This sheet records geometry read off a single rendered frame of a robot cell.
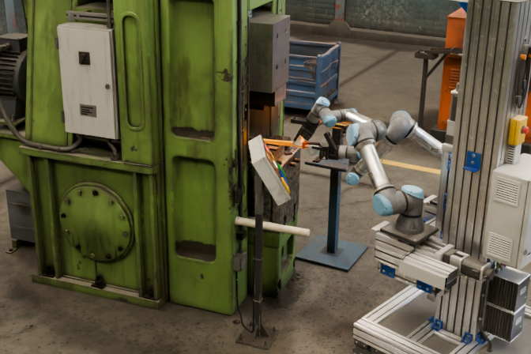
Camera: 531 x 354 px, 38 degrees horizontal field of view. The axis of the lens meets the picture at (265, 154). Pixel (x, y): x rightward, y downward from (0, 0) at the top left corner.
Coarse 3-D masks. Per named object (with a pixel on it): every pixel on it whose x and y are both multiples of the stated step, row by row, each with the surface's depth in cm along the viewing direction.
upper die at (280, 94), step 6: (276, 90) 443; (282, 90) 454; (252, 96) 447; (258, 96) 446; (264, 96) 445; (270, 96) 443; (276, 96) 444; (282, 96) 456; (252, 102) 449; (258, 102) 447; (264, 102) 446; (270, 102) 444; (276, 102) 446
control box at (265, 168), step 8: (256, 144) 410; (264, 144) 410; (256, 152) 400; (264, 152) 394; (256, 160) 389; (264, 160) 389; (272, 160) 405; (256, 168) 390; (264, 168) 390; (272, 168) 391; (264, 176) 392; (272, 176) 392; (280, 176) 402; (272, 184) 394; (280, 184) 394; (272, 192) 396; (280, 192) 396; (280, 200) 398
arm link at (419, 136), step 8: (400, 112) 437; (408, 120) 430; (416, 128) 435; (408, 136) 435; (416, 136) 435; (424, 136) 435; (424, 144) 436; (432, 144) 435; (440, 144) 437; (432, 152) 437; (440, 152) 435; (440, 160) 440
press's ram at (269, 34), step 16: (256, 16) 444; (272, 16) 445; (288, 16) 447; (256, 32) 428; (272, 32) 424; (288, 32) 451; (256, 48) 431; (272, 48) 428; (288, 48) 455; (256, 64) 434; (272, 64) 431; (288, 64) 459; (256, 80) 437; (272, 80) 434
